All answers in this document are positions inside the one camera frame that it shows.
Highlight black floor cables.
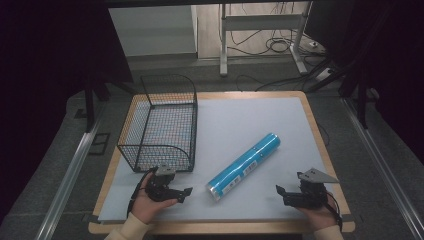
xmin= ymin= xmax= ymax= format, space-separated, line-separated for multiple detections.
xmin=229 ymin=3 xmax=329 ymax=93

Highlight white metal desk frame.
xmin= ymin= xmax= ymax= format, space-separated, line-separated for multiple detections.
xmin=218 ymin=1 xmax=313 ymax=78

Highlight black metal stand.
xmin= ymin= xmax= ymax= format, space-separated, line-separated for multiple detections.
xmin=82 ymin=78 xmax=113 ymax=134
xmin=338 ymin=66 xmax=381 ymax=130

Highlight blue plastic-wrapped roll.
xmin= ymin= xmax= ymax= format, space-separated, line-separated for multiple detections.
xmin=206 ymin=132 xmax=282 ymax=203

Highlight pale grey table mat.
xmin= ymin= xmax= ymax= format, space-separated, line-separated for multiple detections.
xmin=97 ymin=96 xmax=335 ymax=224

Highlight person's left hand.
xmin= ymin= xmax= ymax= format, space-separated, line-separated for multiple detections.
xmin=130 ymin=172 xmax=180 ymax=225

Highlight white power strip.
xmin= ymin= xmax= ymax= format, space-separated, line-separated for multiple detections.
xmin=314 ymin=67 xmax=335 ymax=83

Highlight black wire mesh basket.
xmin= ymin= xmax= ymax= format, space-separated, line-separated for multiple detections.
xmin=116 ymin=73 xmax=200 ymax=174

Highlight aluminium rail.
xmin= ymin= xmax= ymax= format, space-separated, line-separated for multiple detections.
xmin=34 ymin=99 xmax=109 ymax=240
xmin=341 ymin=97 xmax=424 ymax=240

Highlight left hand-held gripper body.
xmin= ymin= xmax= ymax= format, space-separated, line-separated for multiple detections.
xmin=144 ymin=165 xmax=183 ymax=203

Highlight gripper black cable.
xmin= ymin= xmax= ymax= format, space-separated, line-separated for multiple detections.
xmin=126 ymin=167 xmax=158 ymax=218
xmin=324 ymin=191 xmax=344 ymax=232

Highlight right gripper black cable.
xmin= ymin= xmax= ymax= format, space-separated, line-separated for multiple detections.
xmin=324 ymin=191 xmax=344 ymax=232

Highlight person's right hand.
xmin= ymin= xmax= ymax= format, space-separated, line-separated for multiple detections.
xmin=295 ymin=194 xmax=338 ymax=232

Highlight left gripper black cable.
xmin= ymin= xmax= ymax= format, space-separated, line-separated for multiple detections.
xmin=126 ymin=167 xmax=158 ymax=218

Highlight black floor bracket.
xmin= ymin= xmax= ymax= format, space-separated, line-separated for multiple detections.
xmin=88 ymin=132 xmax=111 ymax=156

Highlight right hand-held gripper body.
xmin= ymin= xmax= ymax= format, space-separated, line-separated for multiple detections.
xmin=283 ymin=167 xmax=340 ymax=210

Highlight white cabinet panel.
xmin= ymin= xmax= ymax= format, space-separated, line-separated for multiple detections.
xmin=108 ymin=4 xmax=198 ymax=58

